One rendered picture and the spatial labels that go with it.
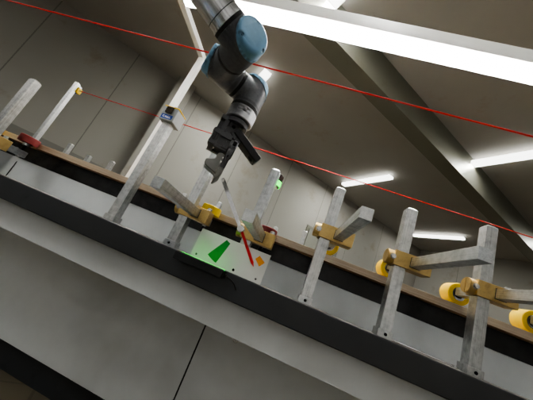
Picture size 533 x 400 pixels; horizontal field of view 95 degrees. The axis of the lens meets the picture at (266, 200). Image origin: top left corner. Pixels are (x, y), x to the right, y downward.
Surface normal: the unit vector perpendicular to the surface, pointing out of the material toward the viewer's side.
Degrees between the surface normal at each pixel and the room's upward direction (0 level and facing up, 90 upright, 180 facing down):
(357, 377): 90
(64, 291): 90
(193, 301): 90
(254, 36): 91
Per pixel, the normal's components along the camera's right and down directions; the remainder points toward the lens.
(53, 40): 0.48, -0.07
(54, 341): -0.06, -0.32
